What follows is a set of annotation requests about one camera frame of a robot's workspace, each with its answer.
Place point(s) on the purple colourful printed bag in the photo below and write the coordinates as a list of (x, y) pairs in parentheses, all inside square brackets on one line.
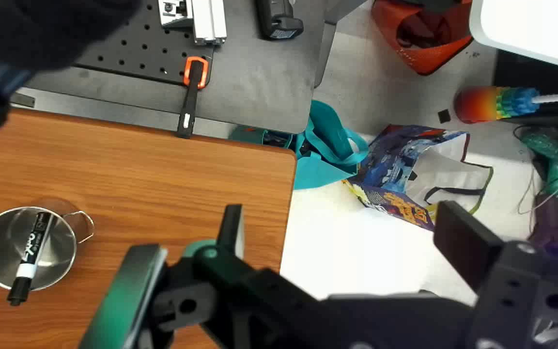
[(396, 167)]

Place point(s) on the white side table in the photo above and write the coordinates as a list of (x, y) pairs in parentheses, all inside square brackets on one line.
[(538, 25)]

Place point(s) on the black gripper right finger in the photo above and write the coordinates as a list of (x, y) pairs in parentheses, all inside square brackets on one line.
[(466, 239)]

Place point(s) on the long aluminium extrusion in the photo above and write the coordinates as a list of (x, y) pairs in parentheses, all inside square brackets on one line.
[(204, 19)]

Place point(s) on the black device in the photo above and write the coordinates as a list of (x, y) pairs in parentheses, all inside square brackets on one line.
[(280, 19)]

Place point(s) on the orange black bar clamp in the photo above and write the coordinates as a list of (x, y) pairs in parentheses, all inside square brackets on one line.
[(191, 97)]

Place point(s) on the black perforated board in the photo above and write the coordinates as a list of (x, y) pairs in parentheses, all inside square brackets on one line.
[(144, 45)]

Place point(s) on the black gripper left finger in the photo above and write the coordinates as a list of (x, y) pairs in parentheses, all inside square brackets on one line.
[(135, 291)]

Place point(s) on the black marker white label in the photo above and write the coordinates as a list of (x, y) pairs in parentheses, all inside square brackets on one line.
[(32, 256)]

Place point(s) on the rainbow duster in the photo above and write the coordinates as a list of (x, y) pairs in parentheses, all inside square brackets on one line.
[(495, 105)]

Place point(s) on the orange bowl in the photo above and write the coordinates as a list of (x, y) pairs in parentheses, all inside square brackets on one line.
[(421, 31)]

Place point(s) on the teal fabric bag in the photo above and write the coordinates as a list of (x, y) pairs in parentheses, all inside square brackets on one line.
[(321, 147)]

